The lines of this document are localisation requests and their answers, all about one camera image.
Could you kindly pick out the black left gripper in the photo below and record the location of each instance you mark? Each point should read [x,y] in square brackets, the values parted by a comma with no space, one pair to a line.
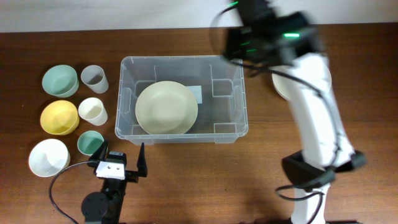
[132,176]

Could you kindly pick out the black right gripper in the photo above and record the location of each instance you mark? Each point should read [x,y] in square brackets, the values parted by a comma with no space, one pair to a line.
[237,46]

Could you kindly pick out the beige plate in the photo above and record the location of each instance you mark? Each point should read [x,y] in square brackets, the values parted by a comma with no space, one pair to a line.
[166,107]
[280,87]

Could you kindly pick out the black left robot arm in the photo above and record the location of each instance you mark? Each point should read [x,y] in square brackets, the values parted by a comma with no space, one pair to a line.
[105,206]

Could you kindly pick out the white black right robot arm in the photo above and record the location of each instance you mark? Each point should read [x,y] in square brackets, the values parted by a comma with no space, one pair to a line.
[290,47]

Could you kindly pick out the clear plastic storage container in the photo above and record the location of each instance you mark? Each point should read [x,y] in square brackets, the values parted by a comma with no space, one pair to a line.
[222,116]

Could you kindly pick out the small green cup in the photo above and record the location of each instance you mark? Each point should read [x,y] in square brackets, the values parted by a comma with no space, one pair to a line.
[89,142]

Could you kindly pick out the cream cup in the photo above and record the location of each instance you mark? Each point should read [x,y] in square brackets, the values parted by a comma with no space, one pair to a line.
[93,111]

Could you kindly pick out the white bowl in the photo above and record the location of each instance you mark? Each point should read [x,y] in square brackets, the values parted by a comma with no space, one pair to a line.
[48,158]

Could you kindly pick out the yellow bowl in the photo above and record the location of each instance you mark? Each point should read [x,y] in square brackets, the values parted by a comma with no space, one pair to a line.
[59,118]

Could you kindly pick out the grey cup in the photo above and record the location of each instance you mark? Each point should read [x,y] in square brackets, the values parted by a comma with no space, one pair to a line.
[94,77]

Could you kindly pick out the green bowl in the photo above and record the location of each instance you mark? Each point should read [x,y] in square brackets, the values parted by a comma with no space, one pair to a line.
[60,81]

